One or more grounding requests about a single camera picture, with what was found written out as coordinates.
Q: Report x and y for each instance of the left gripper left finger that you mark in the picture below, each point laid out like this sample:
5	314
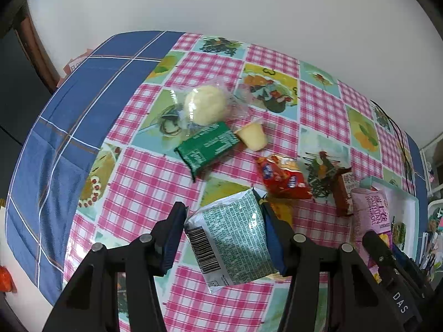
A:
89	301

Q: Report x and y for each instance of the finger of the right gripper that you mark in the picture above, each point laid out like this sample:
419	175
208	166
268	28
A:
405	285

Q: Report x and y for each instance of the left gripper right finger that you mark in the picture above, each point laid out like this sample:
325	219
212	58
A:
355	301

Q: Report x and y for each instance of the green white snack bag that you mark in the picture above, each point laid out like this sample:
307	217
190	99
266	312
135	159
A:
229	241

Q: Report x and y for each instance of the green cow cookie packet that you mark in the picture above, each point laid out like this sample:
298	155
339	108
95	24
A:
399	233

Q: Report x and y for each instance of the white teal-rimmed box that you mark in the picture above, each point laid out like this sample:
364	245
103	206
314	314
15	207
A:
404	207

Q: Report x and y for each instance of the purple snack bag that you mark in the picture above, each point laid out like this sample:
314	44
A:
371	212

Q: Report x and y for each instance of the orange yellow snack bag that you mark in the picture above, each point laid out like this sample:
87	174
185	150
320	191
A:
283	209

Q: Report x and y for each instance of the dark red white-label packet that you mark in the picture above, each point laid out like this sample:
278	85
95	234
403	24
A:
341	186

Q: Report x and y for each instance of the red crinkled snack packet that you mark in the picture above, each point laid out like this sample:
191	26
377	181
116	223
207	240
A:
282	177

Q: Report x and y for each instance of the blue bed sheet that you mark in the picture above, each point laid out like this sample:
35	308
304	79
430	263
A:
69	127

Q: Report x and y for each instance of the green snack bar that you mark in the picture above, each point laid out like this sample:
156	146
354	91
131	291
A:
205	147

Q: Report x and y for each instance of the yellow pudding cup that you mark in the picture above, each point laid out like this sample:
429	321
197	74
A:
253	135

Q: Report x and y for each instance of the pink checkered tablecloth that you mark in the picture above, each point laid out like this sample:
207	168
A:
186	302

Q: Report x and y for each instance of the white round bun packet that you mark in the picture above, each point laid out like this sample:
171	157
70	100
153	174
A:
205	104

